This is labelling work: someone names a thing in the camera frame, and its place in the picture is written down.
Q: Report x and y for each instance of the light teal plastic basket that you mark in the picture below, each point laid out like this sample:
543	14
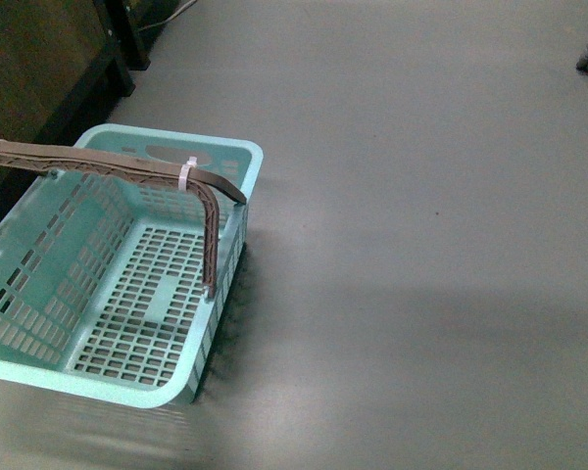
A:
101	280

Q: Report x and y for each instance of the dark wooden furniture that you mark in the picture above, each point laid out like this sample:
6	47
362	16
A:
53	54

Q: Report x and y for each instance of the white zip tie right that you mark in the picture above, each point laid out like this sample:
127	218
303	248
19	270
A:
184	173

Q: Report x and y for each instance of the brown basket handle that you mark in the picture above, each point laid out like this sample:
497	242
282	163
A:
201	183

